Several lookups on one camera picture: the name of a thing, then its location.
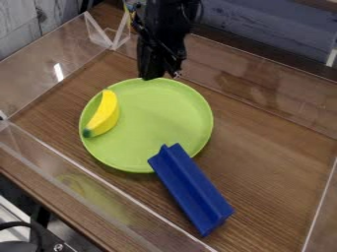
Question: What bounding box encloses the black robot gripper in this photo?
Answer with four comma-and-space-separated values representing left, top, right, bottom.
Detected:
131, 0, 203, 81

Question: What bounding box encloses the yellow toy banana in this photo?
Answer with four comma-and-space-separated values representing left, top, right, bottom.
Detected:
82, 89, 120, 138

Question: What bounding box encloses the green round plate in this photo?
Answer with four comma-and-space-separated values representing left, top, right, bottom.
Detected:
77, 78, 212, 173

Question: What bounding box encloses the blue plastic block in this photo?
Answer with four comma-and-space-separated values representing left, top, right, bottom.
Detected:
147, 144, 234, 236

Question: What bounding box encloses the clear acrylic enclosure wall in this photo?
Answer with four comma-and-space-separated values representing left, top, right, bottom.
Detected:
0, 6, 337, 252

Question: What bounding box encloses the black cable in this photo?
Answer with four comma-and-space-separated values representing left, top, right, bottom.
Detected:
0, 220, 44, 252

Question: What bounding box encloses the black metal table bracket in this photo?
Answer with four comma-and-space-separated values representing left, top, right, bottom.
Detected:
30, 207, 76, 252

